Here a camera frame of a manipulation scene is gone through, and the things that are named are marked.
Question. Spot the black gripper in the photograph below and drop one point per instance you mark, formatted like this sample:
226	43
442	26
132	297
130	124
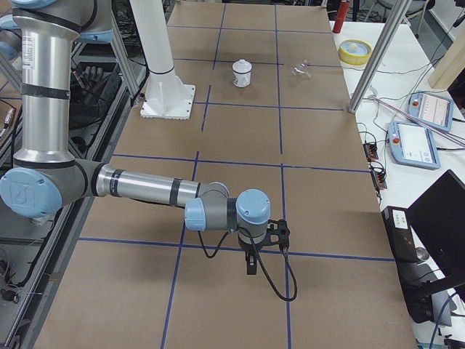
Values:
248	251

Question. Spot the white cup lid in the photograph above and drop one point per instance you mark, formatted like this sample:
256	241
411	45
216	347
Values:
241	66

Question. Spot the clear plastic funnel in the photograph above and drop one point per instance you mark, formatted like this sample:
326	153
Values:
301	70

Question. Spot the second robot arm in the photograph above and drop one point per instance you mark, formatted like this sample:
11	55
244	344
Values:
84	21

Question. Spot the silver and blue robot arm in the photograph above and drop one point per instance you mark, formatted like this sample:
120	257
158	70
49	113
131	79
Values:
46	177

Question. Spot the white enamel cup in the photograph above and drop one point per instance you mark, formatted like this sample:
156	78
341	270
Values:
241	79

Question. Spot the orange black connector block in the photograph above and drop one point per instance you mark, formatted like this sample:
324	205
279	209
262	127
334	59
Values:
370	150

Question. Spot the black desktop box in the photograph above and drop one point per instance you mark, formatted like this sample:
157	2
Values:
423	292

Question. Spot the black computer monitor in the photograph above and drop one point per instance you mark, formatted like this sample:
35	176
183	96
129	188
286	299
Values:
437	217

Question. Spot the near blue teach pendant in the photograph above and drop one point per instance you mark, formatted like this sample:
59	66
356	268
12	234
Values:
413	145

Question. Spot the blue teach pendant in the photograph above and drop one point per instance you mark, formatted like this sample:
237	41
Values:
413	145
434	110

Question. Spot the yellow tape roll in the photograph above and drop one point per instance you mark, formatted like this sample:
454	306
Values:
354	52

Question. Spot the far blue teach pendant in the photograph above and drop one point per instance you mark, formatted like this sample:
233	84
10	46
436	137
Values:
434	110

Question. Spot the red cylinder bottle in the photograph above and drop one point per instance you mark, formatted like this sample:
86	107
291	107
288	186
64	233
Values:
341	15

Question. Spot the wooden board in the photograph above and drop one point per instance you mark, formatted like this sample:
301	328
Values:
450	66

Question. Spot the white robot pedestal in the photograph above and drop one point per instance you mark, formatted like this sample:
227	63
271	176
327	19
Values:
166	96

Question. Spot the aluminium frame post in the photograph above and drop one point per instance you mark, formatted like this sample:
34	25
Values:
387	34

